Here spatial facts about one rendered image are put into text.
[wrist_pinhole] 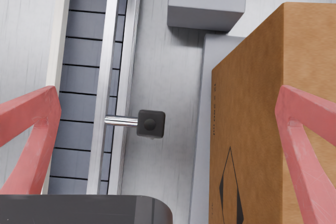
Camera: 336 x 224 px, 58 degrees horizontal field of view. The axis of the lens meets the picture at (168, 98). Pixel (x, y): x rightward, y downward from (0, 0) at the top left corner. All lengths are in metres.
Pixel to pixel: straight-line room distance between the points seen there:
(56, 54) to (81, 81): 0.05
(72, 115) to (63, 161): 0.06
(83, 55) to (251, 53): 0.25
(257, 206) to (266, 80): 0.09
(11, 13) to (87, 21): 0.14
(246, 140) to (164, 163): 0.23
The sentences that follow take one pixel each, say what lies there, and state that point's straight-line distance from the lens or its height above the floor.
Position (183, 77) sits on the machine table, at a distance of 0.47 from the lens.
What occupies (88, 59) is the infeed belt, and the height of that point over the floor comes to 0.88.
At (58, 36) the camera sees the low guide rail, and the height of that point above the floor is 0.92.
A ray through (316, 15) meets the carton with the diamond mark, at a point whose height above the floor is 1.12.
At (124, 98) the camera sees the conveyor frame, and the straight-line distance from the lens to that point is 0.42.
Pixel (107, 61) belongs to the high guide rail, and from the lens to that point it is 0.35.
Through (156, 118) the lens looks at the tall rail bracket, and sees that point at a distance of 0.33.
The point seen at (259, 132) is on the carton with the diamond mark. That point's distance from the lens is 0.23.
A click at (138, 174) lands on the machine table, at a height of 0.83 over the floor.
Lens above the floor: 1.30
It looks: 86 degrees down
